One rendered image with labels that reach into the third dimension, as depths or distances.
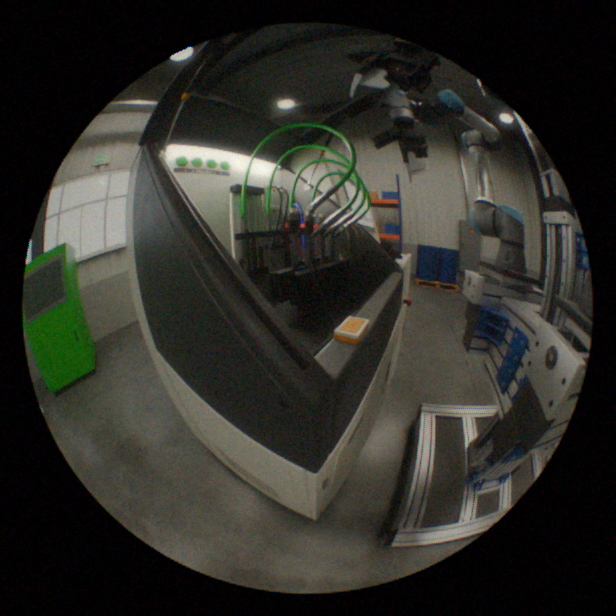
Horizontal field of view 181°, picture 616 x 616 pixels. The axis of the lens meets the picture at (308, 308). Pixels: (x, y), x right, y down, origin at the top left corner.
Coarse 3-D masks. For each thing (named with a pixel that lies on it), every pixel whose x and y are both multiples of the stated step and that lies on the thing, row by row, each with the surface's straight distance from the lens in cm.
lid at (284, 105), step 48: (240, 48) 69; (288, 48) 73; (336, 48) 81; (192, 96) 68; (240, 96) 74; (288, 96) 81; (336, 96) 92; (144, 144) 73; (240, 144) 85; (288, 144) 96
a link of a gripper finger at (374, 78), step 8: (368, 72) 39; (376, 72) 40; (384, 72) 39; (360, 80) 38; (368, 80) 38; (376, 80) 38; (384, 80) 38; (352, 88) 38; (360, 88) 38; (384, 88) 36; (352, 96) 38
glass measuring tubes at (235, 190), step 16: (240, 192) 75; (256, 192) 80; (240, 208) 74; (256, 208) 81; (240, 224) 73; (256, 224) 81; (240, 240) 72; (256, 240) 80; (240, 256) 72; (256, 256) 77; (256, 272) 77
